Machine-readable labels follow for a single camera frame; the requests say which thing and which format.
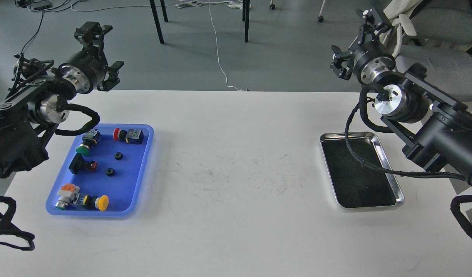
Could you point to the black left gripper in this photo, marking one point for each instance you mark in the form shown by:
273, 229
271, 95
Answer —
84, 69

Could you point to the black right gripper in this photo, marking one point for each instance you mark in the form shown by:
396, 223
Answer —
369, 57

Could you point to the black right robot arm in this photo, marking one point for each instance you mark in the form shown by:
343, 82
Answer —
435, 127

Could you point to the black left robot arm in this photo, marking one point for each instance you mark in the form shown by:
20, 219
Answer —
37, 106

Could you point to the beige jacket on chair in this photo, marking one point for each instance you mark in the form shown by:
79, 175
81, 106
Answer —
399, 12

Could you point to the black table leg left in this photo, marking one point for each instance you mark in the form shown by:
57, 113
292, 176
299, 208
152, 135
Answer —
157, 19

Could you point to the black table leg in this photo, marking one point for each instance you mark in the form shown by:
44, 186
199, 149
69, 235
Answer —
157, 19
245, 18

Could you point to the black power strip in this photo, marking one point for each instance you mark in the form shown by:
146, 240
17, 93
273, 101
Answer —
41, 5

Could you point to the grey office chair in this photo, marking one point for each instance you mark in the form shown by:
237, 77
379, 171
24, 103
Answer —
444, 35

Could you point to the blue plastic tray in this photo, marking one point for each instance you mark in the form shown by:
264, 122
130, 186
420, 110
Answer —
122, 188

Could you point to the black table leg right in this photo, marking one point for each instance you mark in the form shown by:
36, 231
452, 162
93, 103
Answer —
245, 18

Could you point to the steel tray with black mat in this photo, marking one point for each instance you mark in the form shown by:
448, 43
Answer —
354, 185

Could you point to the green push button switch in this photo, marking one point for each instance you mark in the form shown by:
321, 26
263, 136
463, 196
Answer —
89, 139

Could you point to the red push button switch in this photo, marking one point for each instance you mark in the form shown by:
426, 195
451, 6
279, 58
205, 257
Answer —
131, 136

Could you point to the grey orange switch block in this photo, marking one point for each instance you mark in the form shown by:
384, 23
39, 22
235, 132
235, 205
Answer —
67, 194

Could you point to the yellow push button switch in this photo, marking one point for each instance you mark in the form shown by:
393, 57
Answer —
88, 202

